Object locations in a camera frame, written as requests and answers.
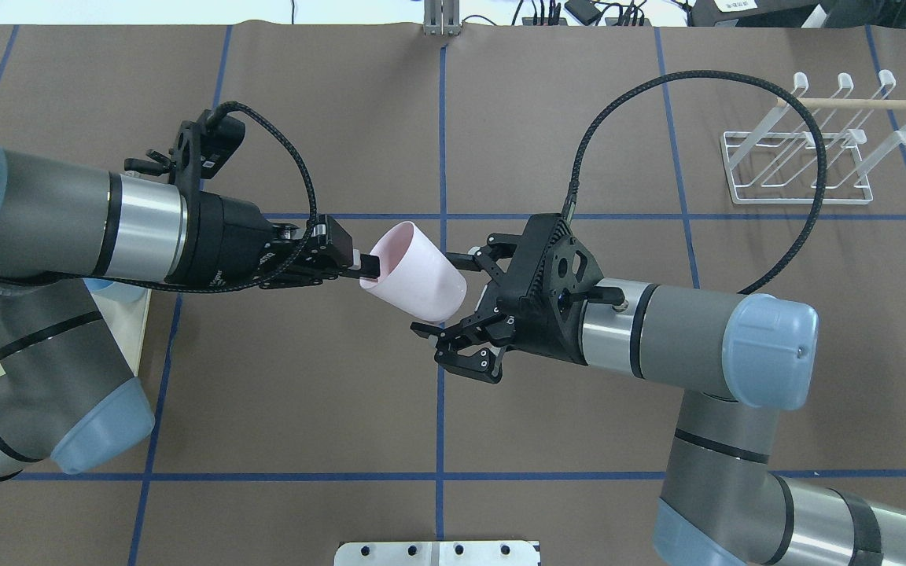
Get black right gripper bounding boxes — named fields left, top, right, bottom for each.
left=412, top=214, right=627, bottom=384

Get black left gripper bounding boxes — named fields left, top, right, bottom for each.
left=167, top=193, right=381, bottom=290

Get pink plastic cup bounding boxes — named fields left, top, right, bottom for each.
left=359, top=221, right=467, bottom=323

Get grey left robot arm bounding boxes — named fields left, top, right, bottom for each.
left=0, top=124, right=381, bottom=483

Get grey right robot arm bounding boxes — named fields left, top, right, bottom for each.
left=412, top=214, right=906, bottom=565

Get cream plastic tray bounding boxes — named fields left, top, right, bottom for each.
left=94, top=290, right=151, bottom=375

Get brown paper table cover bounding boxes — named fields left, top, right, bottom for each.
left=0, top=22, right=906, bottom=565

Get grey aluminium frame post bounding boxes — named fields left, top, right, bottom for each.
left=422, top=0, right=462, bottom=37

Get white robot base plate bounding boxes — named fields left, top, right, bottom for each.
left=333, top=540, right=542, bottom=565

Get white wire cup rack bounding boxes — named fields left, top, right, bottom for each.
left=720, top=69, right=906, bottom=207

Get black cables and hubs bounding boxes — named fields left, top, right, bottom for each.
left=461, top=0, right=694, bottom=28

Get braided right camera cable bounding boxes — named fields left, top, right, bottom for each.
left=563, top=70, right=829, bottom=296

